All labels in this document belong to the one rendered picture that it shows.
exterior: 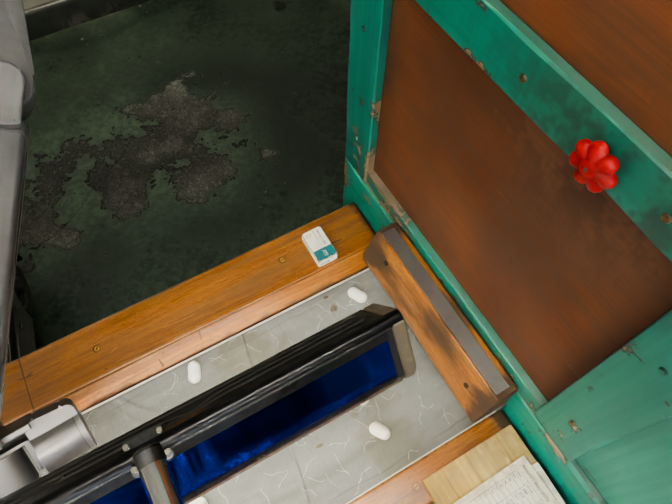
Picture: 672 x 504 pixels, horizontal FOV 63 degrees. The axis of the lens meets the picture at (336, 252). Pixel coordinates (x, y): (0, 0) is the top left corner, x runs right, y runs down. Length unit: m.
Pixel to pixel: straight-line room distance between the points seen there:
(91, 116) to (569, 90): 2.03
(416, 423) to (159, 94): 1.78
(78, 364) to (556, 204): 0.70
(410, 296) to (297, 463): 0.29
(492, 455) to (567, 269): 0.34
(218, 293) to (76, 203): 1.24
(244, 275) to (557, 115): 0.58
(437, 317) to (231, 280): 0.34
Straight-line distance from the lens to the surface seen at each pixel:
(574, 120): 0.48
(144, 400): 0.90
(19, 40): 0.76
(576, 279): 0.59
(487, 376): 0.77
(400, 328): 0.50
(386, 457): 0.84
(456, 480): 0.82
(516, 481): 0.83
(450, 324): 0.78
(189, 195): 1.98
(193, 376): 0.87
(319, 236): 0.92
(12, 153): 0.74
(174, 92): 2.32
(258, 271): 0.91
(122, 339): 0.91
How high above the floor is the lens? 1.57
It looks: 60 degrees down
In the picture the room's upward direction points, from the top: 1 degrees clockwise
